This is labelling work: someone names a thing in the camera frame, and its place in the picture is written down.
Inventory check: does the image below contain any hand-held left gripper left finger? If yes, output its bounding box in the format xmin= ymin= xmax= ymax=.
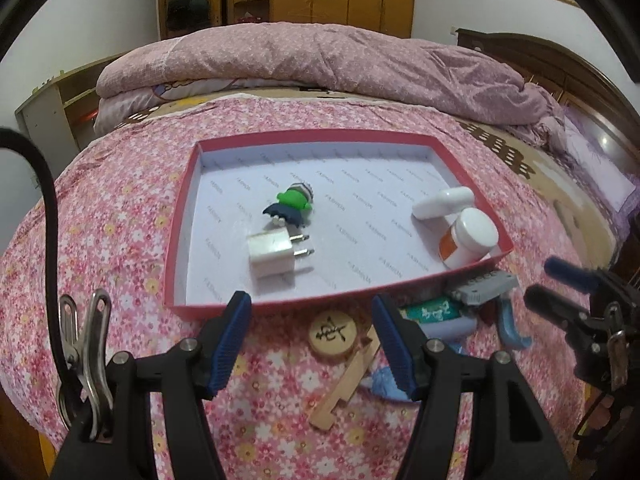
xmin=52 ymin=290 xmax=253 ymax=480

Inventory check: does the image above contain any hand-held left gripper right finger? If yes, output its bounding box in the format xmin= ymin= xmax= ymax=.
xmin=370 ymin=294 xmax=573 ymax=480

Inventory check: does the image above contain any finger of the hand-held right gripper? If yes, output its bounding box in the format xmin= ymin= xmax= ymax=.
xmin=545 ymin=256 xmax=601 ymax=291
xmin=523 ymin=284 xmax=591 ymax=331

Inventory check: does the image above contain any blue correction tape dispenser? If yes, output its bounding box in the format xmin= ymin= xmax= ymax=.
xmin=372 ymin=312 xmax=478 ymax=402

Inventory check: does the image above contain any blue plastic hook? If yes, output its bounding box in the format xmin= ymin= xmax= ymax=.
xmin=492 ymin=294 xmax=532 ymax=351

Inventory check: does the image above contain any notched wooden stick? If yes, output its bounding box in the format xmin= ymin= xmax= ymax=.
xmin=309 ymin=330 xmax=381 ymax=431

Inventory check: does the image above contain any grey building block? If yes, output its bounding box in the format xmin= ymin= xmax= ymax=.
xmin=446 ymin=270 xmax=519 ymax=307

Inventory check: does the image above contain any round wooden chess piece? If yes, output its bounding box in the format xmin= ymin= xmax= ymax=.
xmin=308 ymin=311 xmax=359 ymax=360

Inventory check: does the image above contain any red shallow cardboard box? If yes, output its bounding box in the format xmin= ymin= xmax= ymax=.
xmin=164 ymin=129 xmax=515 ymax=321

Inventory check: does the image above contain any white charger plug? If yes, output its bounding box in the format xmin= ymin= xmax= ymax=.
xmin=246 ymin=230 xmax=316 ymax=281

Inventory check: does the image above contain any white-capped orange bottle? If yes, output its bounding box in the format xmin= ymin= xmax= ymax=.
xmin=439 ymin=208 xmax=500 ymax=269

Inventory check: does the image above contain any purple pillow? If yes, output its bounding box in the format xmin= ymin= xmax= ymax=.
xmin=550 ymin=105 xmax=636 ymax=216

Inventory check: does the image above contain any metal spring clip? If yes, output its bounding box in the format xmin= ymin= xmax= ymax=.
xmin=57 ymin=288 xmax=113 ymax=443

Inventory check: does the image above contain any white oval case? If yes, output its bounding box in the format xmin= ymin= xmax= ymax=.
xmin=412 ymin=186 xmax=474 ymax=220

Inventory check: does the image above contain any green toy figure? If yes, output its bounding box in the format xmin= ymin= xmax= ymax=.
xmin=263 ymin=181 xmax=315 ymax=226

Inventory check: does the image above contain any pink floral bedsheet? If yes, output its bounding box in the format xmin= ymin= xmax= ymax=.
xmin=0 ymin=95 xmax=626 ymax=480

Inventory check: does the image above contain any dark wooden headboard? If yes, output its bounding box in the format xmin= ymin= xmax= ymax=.
xmin=456 ymin=28 xmax=640 ymax=281

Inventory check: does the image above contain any wooden shelf unit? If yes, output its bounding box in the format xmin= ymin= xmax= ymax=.
xmin=15 ymin=50 xmax=126 ymax=148

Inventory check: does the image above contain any pink folded quilt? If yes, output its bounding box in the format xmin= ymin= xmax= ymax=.
xmin=95 ymin=22 xmax=566 ymax=153

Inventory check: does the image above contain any dark hanging jacket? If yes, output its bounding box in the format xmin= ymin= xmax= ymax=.
xmin=166 ymin=0 xmax=208 ymax=32

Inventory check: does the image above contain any black cable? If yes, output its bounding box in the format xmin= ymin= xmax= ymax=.
xmin=0 ymin=129 xmax=76 ymax=386

